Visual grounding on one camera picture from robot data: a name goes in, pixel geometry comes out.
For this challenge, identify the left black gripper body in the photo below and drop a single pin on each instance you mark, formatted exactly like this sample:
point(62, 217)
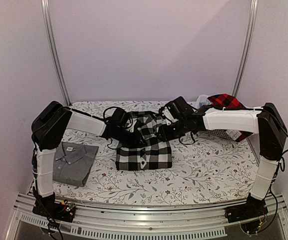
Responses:
point(127, 141)

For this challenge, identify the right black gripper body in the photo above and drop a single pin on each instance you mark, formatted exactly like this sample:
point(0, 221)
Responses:
point(180, 128)

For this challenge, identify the black white plaid shirt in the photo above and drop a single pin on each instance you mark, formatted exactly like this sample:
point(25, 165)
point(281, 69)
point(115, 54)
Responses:
point(155, 154)

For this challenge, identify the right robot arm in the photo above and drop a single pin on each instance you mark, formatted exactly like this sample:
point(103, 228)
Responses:
point(264, 122)

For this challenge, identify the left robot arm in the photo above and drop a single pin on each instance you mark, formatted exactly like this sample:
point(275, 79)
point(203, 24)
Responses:
point(50, 125)

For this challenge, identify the blue garment in basket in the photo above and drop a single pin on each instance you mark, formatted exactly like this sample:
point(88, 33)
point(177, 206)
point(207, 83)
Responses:
point(205, 103)

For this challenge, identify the white plastic laundry basket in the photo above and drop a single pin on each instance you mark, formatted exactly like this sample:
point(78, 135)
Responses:
point(219, 132)

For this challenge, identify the red black plaid shirt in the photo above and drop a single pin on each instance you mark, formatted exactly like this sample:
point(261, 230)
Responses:
point(224, 100)

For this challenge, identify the floral white tablecloth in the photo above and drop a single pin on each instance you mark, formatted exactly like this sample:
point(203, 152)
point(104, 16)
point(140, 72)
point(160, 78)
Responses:
point(205, 169)

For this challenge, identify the folded grey button shirt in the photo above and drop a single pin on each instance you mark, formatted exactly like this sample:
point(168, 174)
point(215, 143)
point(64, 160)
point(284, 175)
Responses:
point(73, 162)

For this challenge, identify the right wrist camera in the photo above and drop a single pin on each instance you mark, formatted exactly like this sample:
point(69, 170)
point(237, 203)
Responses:
point(177, 109)

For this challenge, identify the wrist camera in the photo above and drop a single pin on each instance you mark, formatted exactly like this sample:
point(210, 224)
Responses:
point(177, 109)
point(120, 117)

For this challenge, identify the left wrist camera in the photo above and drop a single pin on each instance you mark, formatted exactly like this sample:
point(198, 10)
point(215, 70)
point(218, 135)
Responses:
point(120, 117)

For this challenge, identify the front aluminium rail frame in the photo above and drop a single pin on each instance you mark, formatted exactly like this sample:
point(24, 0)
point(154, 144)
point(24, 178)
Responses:
point(125, 222)

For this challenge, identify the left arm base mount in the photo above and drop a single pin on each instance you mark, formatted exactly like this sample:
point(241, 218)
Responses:
point(48, 207)

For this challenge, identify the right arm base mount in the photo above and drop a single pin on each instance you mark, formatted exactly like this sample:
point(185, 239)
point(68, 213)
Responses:
point(252, 208)

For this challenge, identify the right aluminium frame post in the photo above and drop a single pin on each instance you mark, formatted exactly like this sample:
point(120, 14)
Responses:
point(246, 47)

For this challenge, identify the aluminium frame post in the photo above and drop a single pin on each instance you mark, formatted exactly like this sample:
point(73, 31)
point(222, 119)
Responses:
point(53, 51)
point(246, 47)

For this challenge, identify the left aluminium frame post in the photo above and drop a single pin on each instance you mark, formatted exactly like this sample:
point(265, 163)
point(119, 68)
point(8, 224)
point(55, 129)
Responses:
point(53, 51)

